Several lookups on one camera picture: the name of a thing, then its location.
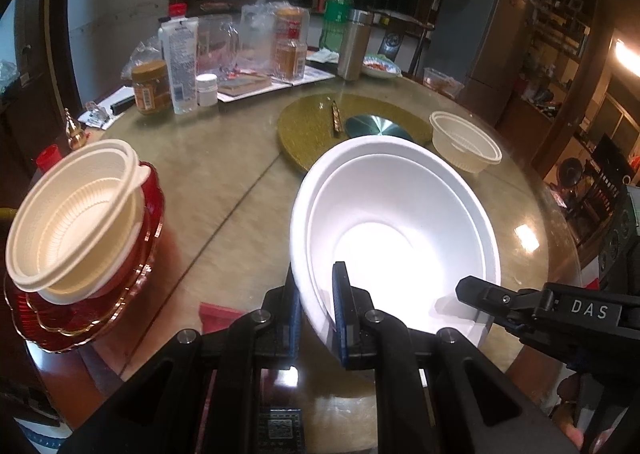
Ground person's right hand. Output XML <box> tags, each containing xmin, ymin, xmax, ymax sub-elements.
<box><xmin>552</xmin><ymin>369</ymin><xmax>626</xmax><ymax>454</ymax></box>

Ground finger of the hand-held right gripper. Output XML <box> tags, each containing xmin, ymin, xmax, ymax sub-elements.
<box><xmin>456</xmin><ymin>276</ymin><xmax>551</xmax><ymax>335</ymax></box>

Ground gold gourd ornament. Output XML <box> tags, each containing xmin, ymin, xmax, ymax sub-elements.
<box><xmin>62</xmin><ymin>108</ymin><xmax>88</xmax><ymax>151</ymax></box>

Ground smaller white bowl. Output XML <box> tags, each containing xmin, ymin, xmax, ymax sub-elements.
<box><xmin>307</xmin><ymin>154</ymin><xmax>493</xmax><ymax>335</ymax></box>

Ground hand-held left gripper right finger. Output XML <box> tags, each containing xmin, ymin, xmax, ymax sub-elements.
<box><xmin>332</xmin><ymin>261</ymin><xmax>581</xmax><ymax>454</ymax></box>

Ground green soda bottle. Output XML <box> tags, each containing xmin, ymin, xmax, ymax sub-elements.
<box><xmin>319</xmin><ymin>0</ymin><xmax>357</xmax><ymax>51</ymax></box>

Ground red label jar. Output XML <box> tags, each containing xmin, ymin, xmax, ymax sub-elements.
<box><xmin>276</xmin><ymin>7</ymin><xmax>310</xmax><ymax>45</ymax></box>

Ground dark red packet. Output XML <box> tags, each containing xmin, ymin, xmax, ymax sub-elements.
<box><xmin>199</xmin><ymin>303</ymin><xmax>246</xmax><ymax>335</ymax></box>

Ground large white bowl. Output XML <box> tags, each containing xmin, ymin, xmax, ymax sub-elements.
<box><xmin>290</xmin><ymin>135</ymin><xmax>502</xmax><ymax>350</ymax></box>

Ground clear glass mug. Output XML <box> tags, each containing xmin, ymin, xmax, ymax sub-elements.
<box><xmin>197</xmin><ymin>14</ymin><xmax>241</xmax><ymax>77</ymax></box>

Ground crumpled clear wrapper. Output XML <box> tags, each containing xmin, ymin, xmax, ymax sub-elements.
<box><xmin>82</xmin><ymin>101</ymin><xmax>111</xmax><ymax>127</ymax></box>

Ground white printed papers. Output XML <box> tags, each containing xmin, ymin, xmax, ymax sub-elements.
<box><xmin>217</xmin><ymin>65</ymin><xmax>336</xmax><ymax>102</ymax></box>

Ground small dish with food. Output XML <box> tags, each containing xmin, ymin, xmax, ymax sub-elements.
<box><xmin>362</xmin><ymin>55</ymin><xmax>402</xmax><ymax>80</ymax></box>

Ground stainless steel thermos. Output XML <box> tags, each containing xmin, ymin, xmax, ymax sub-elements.
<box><xmin>337</xmin><ymin>9</ymin><xmax>375</xmax><ymax>81</ymax></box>

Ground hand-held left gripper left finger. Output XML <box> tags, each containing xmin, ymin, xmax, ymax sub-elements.
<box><xmin>65</xmin><ymin>266</ymin><xmax>303</xmax><ymax>454</ymax></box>

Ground clear plastic container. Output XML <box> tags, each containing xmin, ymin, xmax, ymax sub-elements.
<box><xmin>423</xmin><ymin>66</ymin><xmax>466</xmax><ymax>97</ymax></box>

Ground large red glass plate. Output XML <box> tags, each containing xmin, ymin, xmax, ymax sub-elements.
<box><xmin>4</xmin><ymin>161</ymin><xmax>166</xmax><ymax>352</ymax></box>

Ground glowing wall lamp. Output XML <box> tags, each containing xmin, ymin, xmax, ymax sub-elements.
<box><xmin>615</xmin><ymin>38</ymin><xmax>640</xmax><ymax>71</ymax></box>

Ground wooden display shelf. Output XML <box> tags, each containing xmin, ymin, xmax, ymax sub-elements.
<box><xmin>505</xmin><ymin>0</ymin><xmax>616</xmax><ymax>135</ymax></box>

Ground brown sauce bottle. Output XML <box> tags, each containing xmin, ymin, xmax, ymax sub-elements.
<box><xmin>276</xmin><ymin>36</ymin><xmax>307</xmax><ymax>81</ymax></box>

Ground small white jar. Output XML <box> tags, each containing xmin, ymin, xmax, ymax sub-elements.
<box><xmin>196</xmin><ymin>74</ymin><xmax>219</xmax><ymax>107</ymax></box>

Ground brown book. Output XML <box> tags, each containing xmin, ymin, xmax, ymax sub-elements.
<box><xmin>217</xmin><ymin>74</ymin><xmax>273</xmax><ymax>97</ymax></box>

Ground peanut butter jar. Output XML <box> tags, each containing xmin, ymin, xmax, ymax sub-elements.
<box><xmin>131</xmin><ymin>60</ymin><xmax>172</xmax><ymax>116</ymax></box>

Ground red bottle cap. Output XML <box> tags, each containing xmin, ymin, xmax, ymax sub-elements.
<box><xmin>35</xmin><ymin>145</ymin><xmax>62</xmax><ymax>172</ymax></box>

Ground grey refrigerator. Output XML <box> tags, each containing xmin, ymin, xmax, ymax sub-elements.
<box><xmin>430</xmin><ymin>0</ymin><xmax>536</xmax><ymax>122</ymax></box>

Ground clear plastic bag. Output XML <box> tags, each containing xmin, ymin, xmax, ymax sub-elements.
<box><xmin>240</xmin><ymin>0</ymin><xmax>281</xmax><ymax>75</ymax></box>

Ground dark wooden chair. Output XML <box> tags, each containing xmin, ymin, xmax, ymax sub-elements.
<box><xmin>370</xmin><ymin>11</ymin><xmax>436</xmax><ymax>77</ymax></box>

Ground shiny metal disc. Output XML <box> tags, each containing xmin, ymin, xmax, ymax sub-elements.
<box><xmin>344</xmin><ymin>115</ymin><xmax>416</xmax><ymax>141</ymax></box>

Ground cream ribbed plastic bowl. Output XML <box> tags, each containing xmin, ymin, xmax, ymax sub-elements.
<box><xmin>37</xmin><ymin>166</ymin><xmax>152</xmax><ymax>306</ymax></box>
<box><xmin>5</xmin><ymin>139</ymin><xmax>151</xmax><ymax>292</ymax></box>
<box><xmin>430</xmin><ymin>110</ymin><xmax>502</xmax><ymax>174</ymax></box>

